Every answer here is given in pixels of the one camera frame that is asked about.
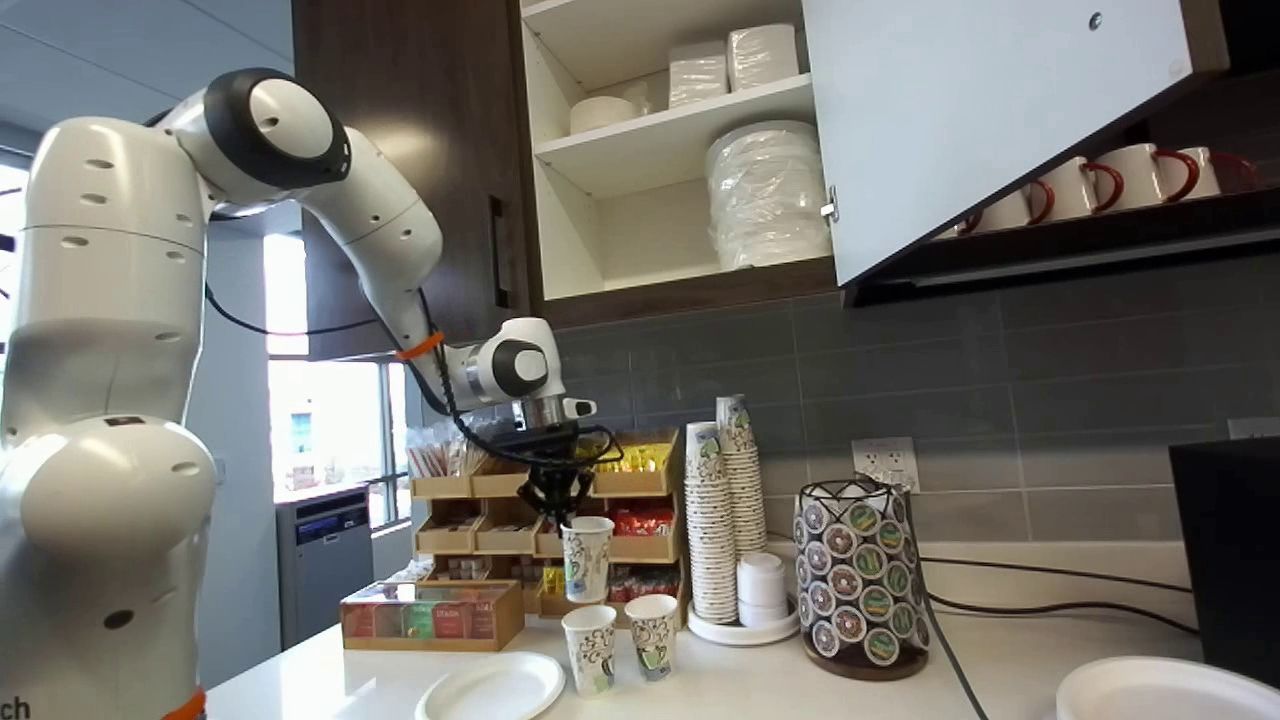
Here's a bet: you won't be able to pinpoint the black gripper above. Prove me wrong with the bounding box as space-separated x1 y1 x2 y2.
513 424 603 533

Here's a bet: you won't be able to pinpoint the small white paper plate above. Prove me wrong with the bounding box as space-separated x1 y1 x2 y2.
410 647 567 720

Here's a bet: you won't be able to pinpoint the white plate under cup stacks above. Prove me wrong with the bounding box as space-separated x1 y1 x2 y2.
683 605 803 652

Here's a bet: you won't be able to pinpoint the wrapped white plate stack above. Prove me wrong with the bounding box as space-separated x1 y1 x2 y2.
703 115 830 278

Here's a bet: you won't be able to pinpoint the large white paper plate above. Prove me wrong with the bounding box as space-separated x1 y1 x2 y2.
1053 652 1280 720

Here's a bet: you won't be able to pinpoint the yellow packet bundle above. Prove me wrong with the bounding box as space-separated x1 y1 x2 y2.
593 439 679 501

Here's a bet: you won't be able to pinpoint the wooden condiment organizer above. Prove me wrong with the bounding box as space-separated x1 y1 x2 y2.
406 432 692 624

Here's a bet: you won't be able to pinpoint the wooden stir sticks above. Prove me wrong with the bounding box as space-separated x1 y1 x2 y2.
406 427 480 485

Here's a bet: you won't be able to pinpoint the tall patterned cup stack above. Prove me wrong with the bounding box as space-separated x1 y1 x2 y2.
679 416 738 627
712 393 773 556

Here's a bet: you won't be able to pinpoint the white lid stack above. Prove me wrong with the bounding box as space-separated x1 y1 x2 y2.
732 547 792 632

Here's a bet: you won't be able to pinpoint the glass window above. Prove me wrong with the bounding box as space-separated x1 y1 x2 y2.
261 231 419 533

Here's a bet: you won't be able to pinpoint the grey dishwasher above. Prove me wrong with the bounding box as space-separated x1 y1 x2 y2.
277 485 381 652

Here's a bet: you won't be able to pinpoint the coffee pod carousel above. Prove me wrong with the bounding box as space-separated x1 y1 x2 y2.
792 476 934 685

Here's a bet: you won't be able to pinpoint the white bowl stack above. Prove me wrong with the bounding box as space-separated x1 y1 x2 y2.
563 90 655 141

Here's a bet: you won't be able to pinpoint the white napkin pack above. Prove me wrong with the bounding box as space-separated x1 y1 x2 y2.
726 22 803 95
665 37 732 113

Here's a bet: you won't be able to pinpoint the white cabinet door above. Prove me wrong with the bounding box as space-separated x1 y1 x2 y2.
796 0 1198 294

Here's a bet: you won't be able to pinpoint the black appliance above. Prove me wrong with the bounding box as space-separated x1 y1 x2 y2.
1167 437 1280 694

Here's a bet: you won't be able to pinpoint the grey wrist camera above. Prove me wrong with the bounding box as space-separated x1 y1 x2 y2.
530 393 603 432

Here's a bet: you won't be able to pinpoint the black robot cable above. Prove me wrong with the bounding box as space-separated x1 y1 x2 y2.
198 281 624 526

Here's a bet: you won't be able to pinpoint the orange cable tie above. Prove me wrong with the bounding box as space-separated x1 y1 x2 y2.
394 327 452 363

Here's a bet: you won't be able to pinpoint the dark wood wall cabinet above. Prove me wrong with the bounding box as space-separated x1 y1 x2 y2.
291 0 1280 331

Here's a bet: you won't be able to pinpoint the black power cable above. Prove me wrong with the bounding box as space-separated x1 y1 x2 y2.
915 551 1198 600
918 589 1203 720

